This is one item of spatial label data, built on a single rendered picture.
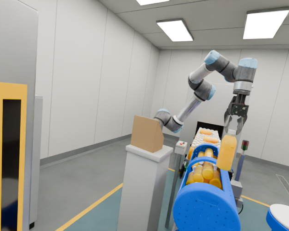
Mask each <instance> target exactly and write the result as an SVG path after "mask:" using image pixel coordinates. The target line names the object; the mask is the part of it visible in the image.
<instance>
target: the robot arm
mask: <svg viewBox="0 0 289 231"><path fill-rule="evenodd" d="M257 63H258V61H257V59H254V58H243V59H241V60H240V61H239V64H238V65H239V66H236V65H235V64H233V63H232V62H230V61H229V60H227V59H226V58H225V57H223V56H222V55H220V53H217V52H216V51H214V50H212V51H211V52H210V53H209V54H208V55H207V56H206V58H205V59H204V63H203V64H202V65H201V66H200V67H199V68H198V69H197V70H196V71H193V72H191V73H190V74H189V76H188V84H189V86H190V88H191V89H193V90H194V92H193V93H194V95H193V97H192V98H191V99H190V100H189V101H188V102H187V104H186V105H185V106H184V107H183V108H182V109H181V110H180V111H179V112H178V114H177V115H174V116H173V117H172V116H171V115H170V112H169V111H168V110H166V109H159V110H158V111H157V113H156V115H155V116H154V118H153V119H155V120H158V121H159V124H160V127H161V130H163V126H165V127H166V128H167V129H169V130H170V131H172V132H173V133H178V132H179V131H181V129H182V128H183V124H184V120H185V119H186V118H187V117H188V116H189V115H190V114H191V113H192V112H193V111H194V110H195V109H196V107H197V106H198V105H199V104H200V103H201V102H205V101H206V100H210V99H211V98H212V97H213V95H214V93H215V91H216V87H215V86H213V85H212V84H211V83H209V82H208V81H207V80H205V79H204V77H206V76H207V75H209V74H210V73H212V72H213V71H215V70H216V71H217V72H218V73H220V74H221V75H223V76H224V79H225V80H226V81H227V82H229V83H234V87H233V90H234V91H233V94H237V96H233V98H232V100H231V102H230V104H229V106H228V108H227V110H226V111H225V113H224V129H225V132H226V133H227V132H228V126H229V123H230V121H231V120H232V117H231V115H232V116H233V115H237V116H238V117H240V116H241V117H240V118H238V119H237V122H238V125H237V130H236V135H238V134H239V133H240V132H241V130H242V128H243V126H244V124H245V122H246V120H247V113H248V108H249V105H245V99H246V96H249V95H250V92H251V88H253V87H254V86H252V84H253V81H254V77H255V73H256V69H257ZM230 114H231V115H230Z"/></svg>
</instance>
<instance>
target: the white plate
mask: <svg viewBox="0 0 289 231"><path fill-rule="evenodd" d="M270 212H271V214H272V215H273V217H274V218H275V219H276V220H277V221H278V222H279V223H281V224H282V225H283V226H285V227H286V228H287V229H289V206H287V205H283V204H273V205H271V206H270Z"/></svg>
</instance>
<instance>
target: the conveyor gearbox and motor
mask: <svg viewBox="0 0 289 231"><path fill-rule="evenodd" d="M230 182H231V187H232V191H233V195H234V199H235V203H236V207H238V208H242V210H243V200H242V198H241V193H242V189H243V188H242V185H241V183H240V182H238V181H235V180H231V181H230ZM242 210H241V211H240V212H239V213H238V214H240V213H241V212H242Z"/></svg>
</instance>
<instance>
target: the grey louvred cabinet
mask: <svg viewBox="0 0 289 231"><path fill-rule="evenodd" d="M42 112H43V96H41V95H35V107H34V127H33V158H32V179H31V200H30V221H29V229H31V228H33V227H34V222H35V221H36V220H37V211H38V193H39V166H40V148H41V130H42Z"/></svg>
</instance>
